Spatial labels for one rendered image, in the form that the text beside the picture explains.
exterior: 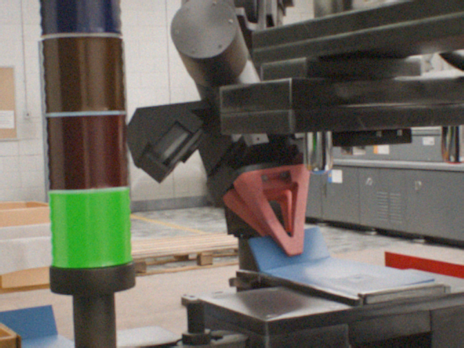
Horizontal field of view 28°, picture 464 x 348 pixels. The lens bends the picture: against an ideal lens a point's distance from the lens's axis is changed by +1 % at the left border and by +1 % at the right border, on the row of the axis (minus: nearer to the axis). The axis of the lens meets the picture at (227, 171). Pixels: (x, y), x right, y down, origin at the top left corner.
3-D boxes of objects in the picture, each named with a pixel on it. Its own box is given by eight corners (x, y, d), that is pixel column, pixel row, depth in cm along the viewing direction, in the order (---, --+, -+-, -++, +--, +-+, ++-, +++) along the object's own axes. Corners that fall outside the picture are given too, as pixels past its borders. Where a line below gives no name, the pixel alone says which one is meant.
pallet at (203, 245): (220, 247, 827) (219, 231, 826) (275, 260, 738) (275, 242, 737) (91, 261, 774) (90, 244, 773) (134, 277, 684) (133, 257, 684)
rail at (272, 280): (266, 303, 76) (265, 273, 75) (364, 334, 64) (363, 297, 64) (259, 304, 75) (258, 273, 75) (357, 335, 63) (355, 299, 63)
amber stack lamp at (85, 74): (109, 112, 46) (105, 44, 46) (139, 110, 42) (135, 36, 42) (33, 114, 44) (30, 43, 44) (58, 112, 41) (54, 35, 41)
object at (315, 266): (320, 259, 82) (316, 225, 81) (436, 283, 68) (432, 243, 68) (250, 273, 79) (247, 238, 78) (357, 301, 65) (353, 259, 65)
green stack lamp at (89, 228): (115, 253, 46) (112, 186, 46) (145, 261, 43) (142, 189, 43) (40, 260, 44) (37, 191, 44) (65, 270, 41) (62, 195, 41)
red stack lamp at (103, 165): (112, 182, 46) (109, 115, 46) (142, 186, 43) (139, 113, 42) (36, 188, 44) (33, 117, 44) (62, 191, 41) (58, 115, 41)
